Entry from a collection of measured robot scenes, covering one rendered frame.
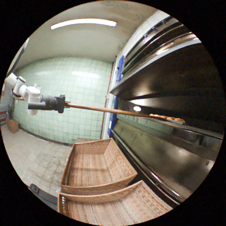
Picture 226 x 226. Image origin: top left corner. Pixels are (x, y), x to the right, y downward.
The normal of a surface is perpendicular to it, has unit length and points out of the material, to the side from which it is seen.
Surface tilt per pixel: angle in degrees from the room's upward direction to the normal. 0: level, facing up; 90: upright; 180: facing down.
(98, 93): 90
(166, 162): 70
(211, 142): 90
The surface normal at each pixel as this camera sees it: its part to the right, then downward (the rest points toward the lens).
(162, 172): -0.83, -0.47
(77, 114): 0.29, 0.10
